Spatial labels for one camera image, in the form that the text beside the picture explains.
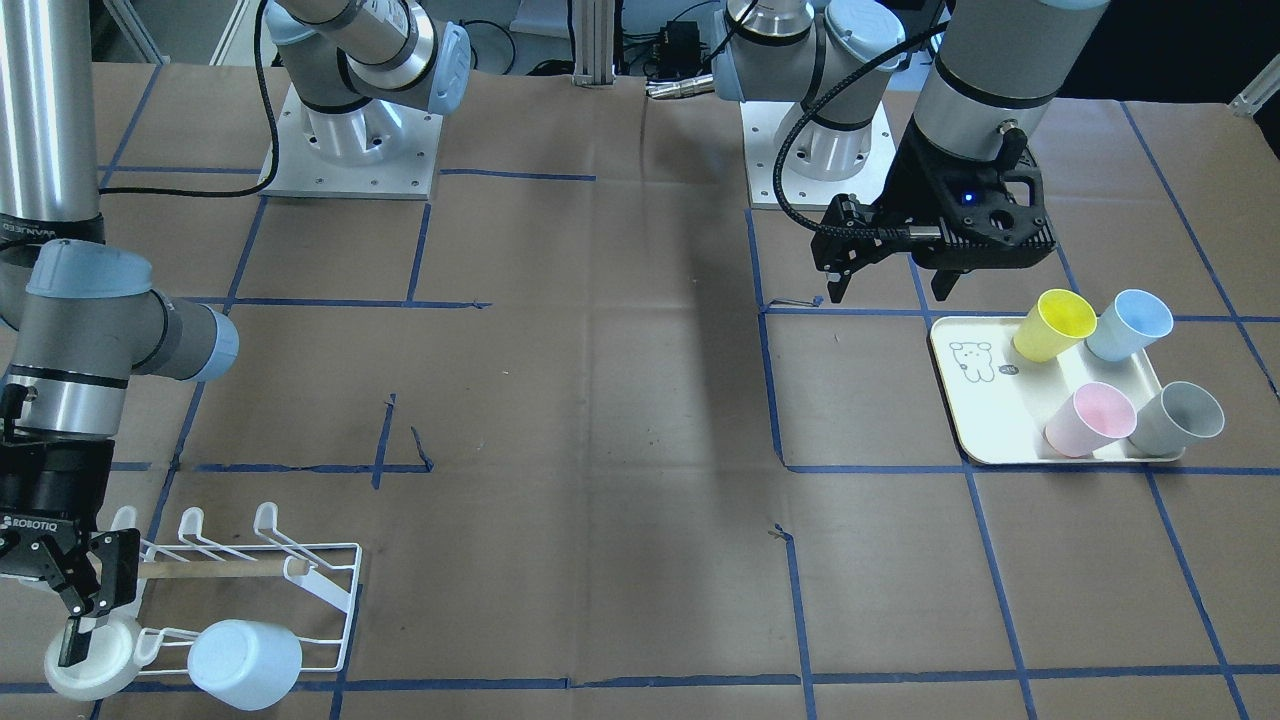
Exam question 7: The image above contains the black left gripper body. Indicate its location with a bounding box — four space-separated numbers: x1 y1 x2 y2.
873 120 1059 301

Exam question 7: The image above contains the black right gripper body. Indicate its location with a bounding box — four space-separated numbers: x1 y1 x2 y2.
1 432 140 618

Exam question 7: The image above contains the pale cream plastic cup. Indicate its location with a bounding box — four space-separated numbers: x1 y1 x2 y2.
44 614 142 702

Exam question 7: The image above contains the light blue plastic cup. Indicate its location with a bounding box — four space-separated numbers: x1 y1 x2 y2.
187 619 302 711

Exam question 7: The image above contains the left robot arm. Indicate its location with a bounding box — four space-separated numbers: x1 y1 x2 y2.
707 1 1108 304

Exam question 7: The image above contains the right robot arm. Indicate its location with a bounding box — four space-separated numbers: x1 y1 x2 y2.
3 1 239 667

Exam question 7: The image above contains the yellow plastic cup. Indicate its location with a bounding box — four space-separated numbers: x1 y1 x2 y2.
1012 288 1098 363

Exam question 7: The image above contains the pink plastic cup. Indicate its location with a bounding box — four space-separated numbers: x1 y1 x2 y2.
1044 380 1137 457

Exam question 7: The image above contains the grey plastic cup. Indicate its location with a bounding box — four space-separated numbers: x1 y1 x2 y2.
1129 380 1226 456

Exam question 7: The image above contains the cream plastic tray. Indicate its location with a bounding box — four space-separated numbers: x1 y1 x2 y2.
929 316 1164 465

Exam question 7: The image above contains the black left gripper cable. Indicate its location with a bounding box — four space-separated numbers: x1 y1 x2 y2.
773 26 946 236

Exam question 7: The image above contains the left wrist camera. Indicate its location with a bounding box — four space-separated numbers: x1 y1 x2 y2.
810 193 943 304

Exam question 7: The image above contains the white wire cup rack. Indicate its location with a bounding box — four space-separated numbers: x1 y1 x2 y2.
111 502 364 676

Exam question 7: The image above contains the aluminium frame post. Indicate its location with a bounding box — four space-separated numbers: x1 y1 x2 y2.
567 0 620 87

